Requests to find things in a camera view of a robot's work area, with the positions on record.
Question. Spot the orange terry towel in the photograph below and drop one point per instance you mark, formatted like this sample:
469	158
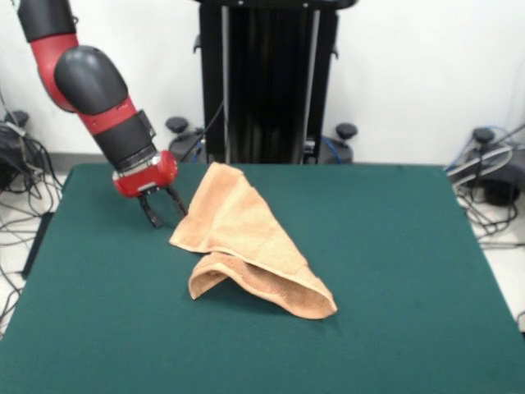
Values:
246	230

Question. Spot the dark green table cloth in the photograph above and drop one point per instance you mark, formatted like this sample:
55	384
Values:
369	267

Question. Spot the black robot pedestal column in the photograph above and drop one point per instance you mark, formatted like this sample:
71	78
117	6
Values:
266	82

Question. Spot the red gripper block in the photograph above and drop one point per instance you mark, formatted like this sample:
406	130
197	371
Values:
147	176

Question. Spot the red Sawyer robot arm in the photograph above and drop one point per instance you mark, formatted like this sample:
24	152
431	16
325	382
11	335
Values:
94	94

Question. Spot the black pedestal foot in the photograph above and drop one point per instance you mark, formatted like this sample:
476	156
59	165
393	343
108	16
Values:
177	124
346	130
498	189
12	147

